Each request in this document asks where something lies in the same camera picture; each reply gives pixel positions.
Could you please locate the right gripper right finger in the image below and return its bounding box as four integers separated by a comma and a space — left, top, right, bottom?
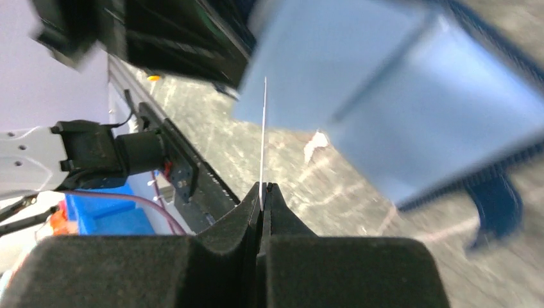
258, 184, 450, 307

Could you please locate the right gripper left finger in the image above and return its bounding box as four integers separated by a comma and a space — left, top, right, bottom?
1, 184, 260, 307

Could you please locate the blue leather card holder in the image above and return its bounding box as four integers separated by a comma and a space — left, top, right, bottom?
233, 1, 543, 248

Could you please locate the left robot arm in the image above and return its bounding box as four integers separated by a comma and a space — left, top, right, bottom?
1, 1, 255, 198

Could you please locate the silver credit card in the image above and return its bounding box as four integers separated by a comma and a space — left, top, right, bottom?
259, 76, 268, 212

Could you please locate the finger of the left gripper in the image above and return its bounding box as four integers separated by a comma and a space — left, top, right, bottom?
98, 1, 256, 89

